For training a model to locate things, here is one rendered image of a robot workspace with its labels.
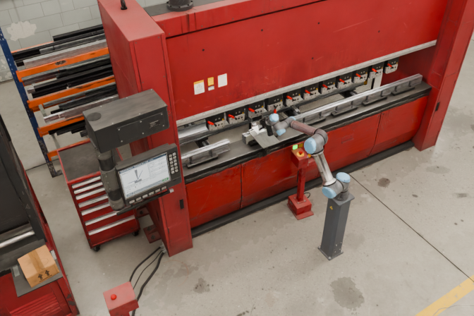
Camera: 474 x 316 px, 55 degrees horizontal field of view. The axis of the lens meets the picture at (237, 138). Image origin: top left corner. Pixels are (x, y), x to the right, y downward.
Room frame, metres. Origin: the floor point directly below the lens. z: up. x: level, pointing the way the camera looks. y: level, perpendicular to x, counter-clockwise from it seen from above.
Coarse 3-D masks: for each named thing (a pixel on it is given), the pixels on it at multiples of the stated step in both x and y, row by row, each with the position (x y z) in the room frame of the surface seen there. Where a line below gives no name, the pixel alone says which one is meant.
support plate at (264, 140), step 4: (252, 132) 3.33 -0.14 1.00; (256, 136) 3.27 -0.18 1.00; (260, 136) 3.27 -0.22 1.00; (264, 136) 3.27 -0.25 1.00; (268, 136) 3.26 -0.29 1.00; (272, 136) 3.26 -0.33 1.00; (256, 140) 3.21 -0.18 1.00; (260, 140) 3.21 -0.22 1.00; (264, 140) 3.20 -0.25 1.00; (268, 140) 3.20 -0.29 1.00; (272, 140) 3.20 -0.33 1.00; (276, 140) 3.20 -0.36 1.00; (260, 144) 3.16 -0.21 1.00; (264, 144) 3.15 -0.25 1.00; (268, 144) 3.15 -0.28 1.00; (272, 144) 3.15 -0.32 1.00; (264, 148) 3.11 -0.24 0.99
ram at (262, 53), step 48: (336, 0) 3.69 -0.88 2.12; (384, 0) 3.93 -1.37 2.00; (432, 0) 4.21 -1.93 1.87; (192, 48) 3.09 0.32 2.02; (240, 48) 3.28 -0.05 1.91; (288, 48) 3.48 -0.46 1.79; (336, 48) 3.72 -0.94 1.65; (384, 48) 3.99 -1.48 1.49; (192, 96) 3.08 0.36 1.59; (240, 96) 3.27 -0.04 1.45
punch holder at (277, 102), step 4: (276, 96) 3.44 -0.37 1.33; (280, 96) 3.46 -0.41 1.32; (268, 100) 3.40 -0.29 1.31; (272, 100) 3.42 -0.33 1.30; (276, 100) 3.44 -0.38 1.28; (280, 100) 3.45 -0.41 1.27; (268, 104) 3.40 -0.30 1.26; (272, 104) 3.42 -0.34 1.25; (276, 104) 3.43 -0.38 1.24; (280, 104) 3.46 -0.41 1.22; (268, 108) 3.40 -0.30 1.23; (272, 108) 3.41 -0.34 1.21; (276, 108) 3.44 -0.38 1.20; (280, 108) 3.45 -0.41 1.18
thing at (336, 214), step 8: (328, 200) 2.71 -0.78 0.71; (336, 200) 2.65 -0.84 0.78; (328, 208) 2.70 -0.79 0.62; (336, 208) 2.62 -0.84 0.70; (344, 208) 2.64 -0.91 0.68; (328, 216) 2.69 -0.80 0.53; (336, 216) 2.62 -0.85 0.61; (344, 216) 2.65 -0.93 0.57; (328, 224) 2.67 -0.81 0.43; (336, 224) 2.62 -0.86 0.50; (344, 224) 2.66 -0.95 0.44; (328, 232) 2.66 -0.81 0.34; (336, 232) 2.62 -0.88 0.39; (328, 240) 2.65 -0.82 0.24; (336, 240) 2.63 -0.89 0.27; (320, 248) 2.72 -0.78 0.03; (328, 248) 2.63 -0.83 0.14; (336, 248) 2.63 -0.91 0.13; (328, 256) 2.62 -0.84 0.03; (336, 256) 2.64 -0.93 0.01
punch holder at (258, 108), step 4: (260, 100) 3.36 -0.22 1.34; (248, 104) 3.32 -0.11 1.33; (252, 104) 3.32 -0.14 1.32; (256, 104) 3.34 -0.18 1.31; (260, 104) 3.36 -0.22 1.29; (252, 108) 3.32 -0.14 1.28; (256, 108) 3.34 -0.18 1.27; (260, 108) 3.36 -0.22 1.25; (248, 112) 3.32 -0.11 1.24; (252, 112) 3.32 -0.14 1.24; (260, 112) 3.36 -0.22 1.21; (248, 116) 3.33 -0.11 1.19; (252, 116) 3.32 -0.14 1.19; (256, 116) 3.34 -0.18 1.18
